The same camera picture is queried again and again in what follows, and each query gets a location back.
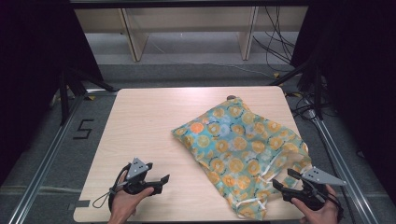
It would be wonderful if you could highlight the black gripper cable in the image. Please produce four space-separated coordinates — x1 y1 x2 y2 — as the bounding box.
107 162 132 213
323 186 346 222

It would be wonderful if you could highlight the black curtain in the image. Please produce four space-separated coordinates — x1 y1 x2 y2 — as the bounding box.
290 0 396 198
0 0 105 185

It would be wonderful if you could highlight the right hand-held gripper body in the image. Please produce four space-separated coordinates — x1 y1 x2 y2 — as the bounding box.
281 166 347 212

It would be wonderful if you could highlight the orange-slice print fabric bag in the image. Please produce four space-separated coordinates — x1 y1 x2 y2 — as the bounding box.
171 96 313 221

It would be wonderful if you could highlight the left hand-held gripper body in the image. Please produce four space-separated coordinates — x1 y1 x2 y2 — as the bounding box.
117 157 164 197

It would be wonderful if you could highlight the bundle of black cables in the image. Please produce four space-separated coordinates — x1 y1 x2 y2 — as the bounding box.
252 6 297 73

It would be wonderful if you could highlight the person's right hand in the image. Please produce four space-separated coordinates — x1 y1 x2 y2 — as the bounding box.
290 184 340 224

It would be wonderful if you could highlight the black tape floor mark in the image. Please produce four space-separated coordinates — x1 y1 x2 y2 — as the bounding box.
72 119 95 141

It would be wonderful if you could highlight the grey tape strip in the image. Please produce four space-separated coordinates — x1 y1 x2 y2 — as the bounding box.
67 199 92 212

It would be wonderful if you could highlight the aluminium rail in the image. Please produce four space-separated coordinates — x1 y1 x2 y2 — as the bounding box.
306 109 380 224
7 89 117 224

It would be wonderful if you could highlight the black crossbar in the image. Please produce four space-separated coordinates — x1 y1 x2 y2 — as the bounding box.
69 0 312 9

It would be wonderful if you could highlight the tangle of black floor cables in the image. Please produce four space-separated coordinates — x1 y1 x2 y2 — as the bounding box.
283 91 336 119

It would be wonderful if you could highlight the black metal stand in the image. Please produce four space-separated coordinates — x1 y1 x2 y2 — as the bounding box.
58 65 118 126
269 46 325 121

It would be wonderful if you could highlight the person's left hand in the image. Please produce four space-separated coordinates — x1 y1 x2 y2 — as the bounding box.
107 172 155 224

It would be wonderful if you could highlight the grey cord loop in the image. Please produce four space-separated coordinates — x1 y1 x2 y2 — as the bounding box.
92 189 117 209

